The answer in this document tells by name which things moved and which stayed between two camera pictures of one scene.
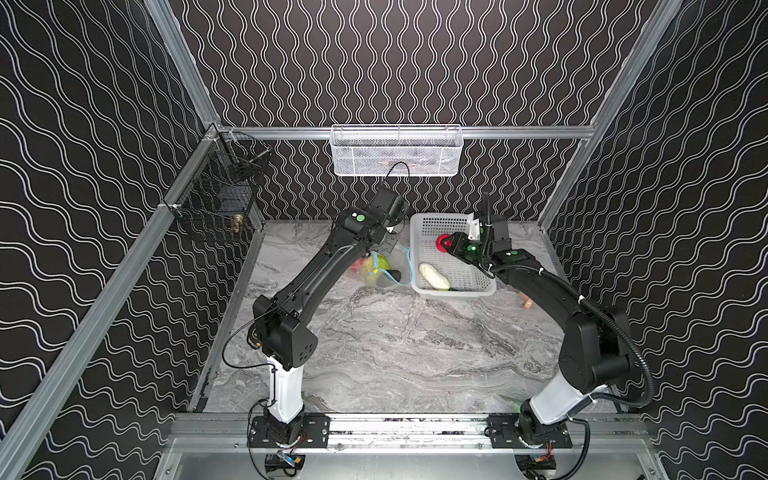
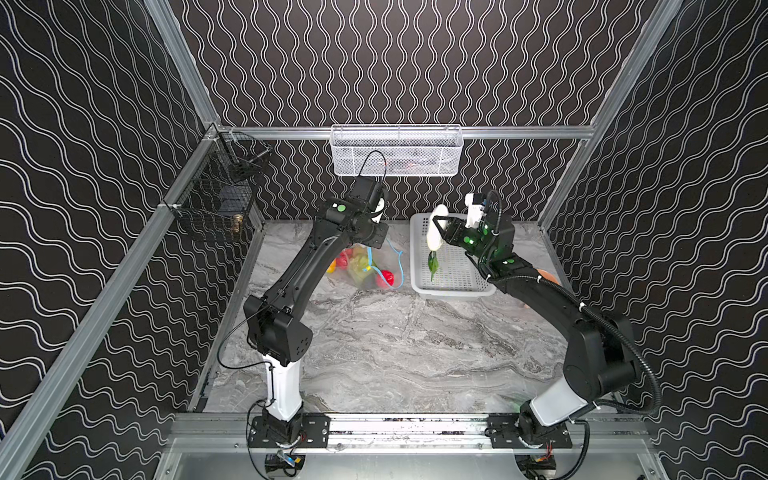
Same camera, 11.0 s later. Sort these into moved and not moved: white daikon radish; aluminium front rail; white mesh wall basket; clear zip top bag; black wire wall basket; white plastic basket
Moved: white daikon radish; clear zip top bag
Not moved: white plastic basket; black wire wall basket; aluminium front rail; white mesh wall basket
